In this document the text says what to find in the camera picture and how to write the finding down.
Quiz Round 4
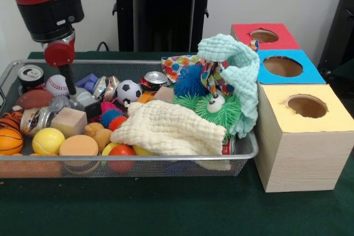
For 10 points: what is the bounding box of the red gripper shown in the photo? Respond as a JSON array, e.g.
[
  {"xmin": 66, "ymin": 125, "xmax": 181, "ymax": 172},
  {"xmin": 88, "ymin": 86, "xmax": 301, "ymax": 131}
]
[{"xmin": 44, "ymin": 30, "xmax": 77, "ymax": 96}]

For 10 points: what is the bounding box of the grey plastic bottle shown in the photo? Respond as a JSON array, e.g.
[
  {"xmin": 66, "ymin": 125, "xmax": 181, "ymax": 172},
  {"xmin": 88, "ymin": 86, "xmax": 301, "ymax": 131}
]
[{"xmin": 49, "ymin": 86, "xmax": 102, "ymax": 120}]

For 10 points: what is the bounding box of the large polka dot cloth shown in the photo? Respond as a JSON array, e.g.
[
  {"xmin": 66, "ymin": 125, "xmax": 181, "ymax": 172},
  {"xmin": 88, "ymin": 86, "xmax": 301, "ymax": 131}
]
[{"xmin": 161, "ymin": 39, "xmax": 259, "ymax": 95}]

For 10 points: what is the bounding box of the cream yellow cloth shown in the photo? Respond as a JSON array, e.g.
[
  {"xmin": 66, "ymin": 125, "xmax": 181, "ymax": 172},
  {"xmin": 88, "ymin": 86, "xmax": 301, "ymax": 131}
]
[{"xmin": 110, "ymin": 99, "xmax": 225, "ymax": 156}]

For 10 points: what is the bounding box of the green spiky toy with eyes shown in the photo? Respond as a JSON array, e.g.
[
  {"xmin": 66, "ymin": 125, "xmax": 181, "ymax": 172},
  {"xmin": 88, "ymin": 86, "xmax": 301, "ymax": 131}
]
[{"xmin": 195, "ymin": 93, "xmax": 243, "ymax": 139}]

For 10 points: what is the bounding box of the mint green muslin cloth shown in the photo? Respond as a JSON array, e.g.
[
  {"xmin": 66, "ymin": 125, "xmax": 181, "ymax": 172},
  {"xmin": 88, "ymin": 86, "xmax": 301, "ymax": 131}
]
[{"xmin": 196, "ymin": 33, "xmax": 261, "ymax": 139}]

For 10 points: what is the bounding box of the shallow clear mesh bin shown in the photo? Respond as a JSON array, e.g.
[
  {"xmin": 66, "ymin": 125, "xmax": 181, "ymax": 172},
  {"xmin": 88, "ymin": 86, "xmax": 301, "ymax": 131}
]
[{"xmin": 0, "ymin": 58, "xmax": 259, "ymax": 179}]

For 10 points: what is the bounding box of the wooden box with three holes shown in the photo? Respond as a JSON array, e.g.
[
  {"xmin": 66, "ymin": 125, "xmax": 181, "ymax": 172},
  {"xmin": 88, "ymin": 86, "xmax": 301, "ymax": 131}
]
[{"xmin": 230, "ymin": 22, "xmax": 354, "ymax": 193}]

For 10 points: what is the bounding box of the white baseball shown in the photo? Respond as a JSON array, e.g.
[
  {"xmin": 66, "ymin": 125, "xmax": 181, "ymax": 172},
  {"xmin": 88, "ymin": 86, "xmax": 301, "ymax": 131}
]
[{"xmin": 45, "ymin": 75, "xmax": 70, "ymax": 97}]

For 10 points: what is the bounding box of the silver drink can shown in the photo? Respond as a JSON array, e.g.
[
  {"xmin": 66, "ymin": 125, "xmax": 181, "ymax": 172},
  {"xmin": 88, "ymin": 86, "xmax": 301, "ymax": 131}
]
[{"xmin": 18, "ymin": 64, "xmax": 45, "ymax": 87}]

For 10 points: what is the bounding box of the brown toy football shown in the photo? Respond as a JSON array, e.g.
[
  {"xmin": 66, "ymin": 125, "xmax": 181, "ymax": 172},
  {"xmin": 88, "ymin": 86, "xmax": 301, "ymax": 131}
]
[{"xmin": 15, "ymin": 89, "xmax": 54, "ymax": 109}]

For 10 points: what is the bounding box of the black white soccer ball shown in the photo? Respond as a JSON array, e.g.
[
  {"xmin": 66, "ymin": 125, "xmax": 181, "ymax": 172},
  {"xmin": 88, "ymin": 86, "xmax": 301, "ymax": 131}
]
[{"xmin": 115, "ymin": 80, "xmax": 143, "ymax": 106}]

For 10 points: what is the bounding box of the yellow ball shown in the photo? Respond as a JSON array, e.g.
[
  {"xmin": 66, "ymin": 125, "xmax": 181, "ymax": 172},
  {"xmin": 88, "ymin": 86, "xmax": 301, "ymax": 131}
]
[{"xmin": 32, "ymin": 127, "xmax": 66, "ymax": 155}]

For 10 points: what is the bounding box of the orange toy basketball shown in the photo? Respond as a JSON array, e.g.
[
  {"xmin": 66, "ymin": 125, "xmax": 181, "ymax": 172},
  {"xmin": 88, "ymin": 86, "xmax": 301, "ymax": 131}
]
[{"xmin": 0, "ymin": 128, "xmax": 24, "ymax": 156}]

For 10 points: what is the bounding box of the dark green side table cloth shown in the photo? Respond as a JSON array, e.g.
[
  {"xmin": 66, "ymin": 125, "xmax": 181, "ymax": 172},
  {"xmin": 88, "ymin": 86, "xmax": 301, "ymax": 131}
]
[{"xmin": 330, "ymin": 59, "xmax": 354, "ymax": 81}]

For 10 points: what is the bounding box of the black chair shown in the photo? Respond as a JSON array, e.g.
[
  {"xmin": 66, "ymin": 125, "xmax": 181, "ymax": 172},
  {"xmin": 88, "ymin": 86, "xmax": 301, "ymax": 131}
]
[{"xmin": 316, "ymin": 0, "xmax": 354, "ymax": 72}]

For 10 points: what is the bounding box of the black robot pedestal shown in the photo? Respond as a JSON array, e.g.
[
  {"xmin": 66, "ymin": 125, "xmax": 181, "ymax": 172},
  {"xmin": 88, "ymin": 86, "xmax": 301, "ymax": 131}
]
[{"xmin": 106, "ymin": 0, "xmax": 223, "ymax": 53}]

